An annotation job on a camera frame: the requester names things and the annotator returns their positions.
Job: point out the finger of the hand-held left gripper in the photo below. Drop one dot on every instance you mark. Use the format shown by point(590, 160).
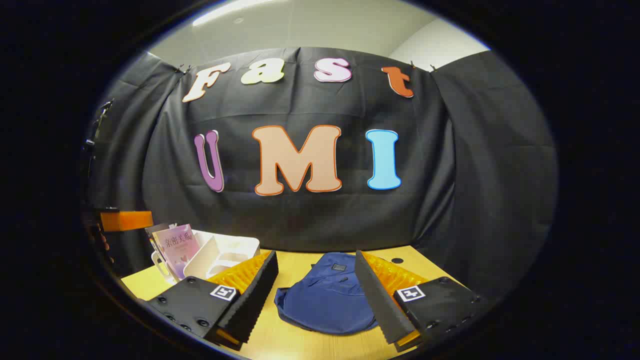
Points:
point(130, 220)

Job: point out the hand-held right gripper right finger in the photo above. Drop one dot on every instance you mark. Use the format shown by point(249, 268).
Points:
point(382, 305)

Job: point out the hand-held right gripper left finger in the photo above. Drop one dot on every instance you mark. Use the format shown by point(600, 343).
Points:
point(255, 300)

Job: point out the pink book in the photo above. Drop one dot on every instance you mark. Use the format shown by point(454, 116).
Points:
point(179, 247)

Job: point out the white bookshelf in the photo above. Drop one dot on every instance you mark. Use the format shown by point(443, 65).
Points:
point(225, 252)

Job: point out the blue schoolbag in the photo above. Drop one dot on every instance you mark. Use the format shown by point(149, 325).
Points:
point(325, 300)

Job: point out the black backdrop cloth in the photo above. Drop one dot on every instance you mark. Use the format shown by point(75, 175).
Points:
point(325, 220)

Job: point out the small metal clip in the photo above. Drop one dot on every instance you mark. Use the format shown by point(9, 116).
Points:
point(183, 69)
point(431, 67)

